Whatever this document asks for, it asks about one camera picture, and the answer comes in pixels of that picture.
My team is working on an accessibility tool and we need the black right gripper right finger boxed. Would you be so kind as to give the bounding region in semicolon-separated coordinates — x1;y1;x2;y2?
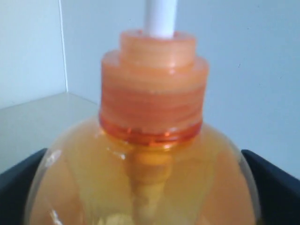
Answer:
242;150;300;225

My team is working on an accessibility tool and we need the orange pump soap bottle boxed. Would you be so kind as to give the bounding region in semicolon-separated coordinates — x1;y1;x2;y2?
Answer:
23;0;262;225

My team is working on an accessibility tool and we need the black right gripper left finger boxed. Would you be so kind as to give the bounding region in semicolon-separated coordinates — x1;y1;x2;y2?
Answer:
0;148;47;225

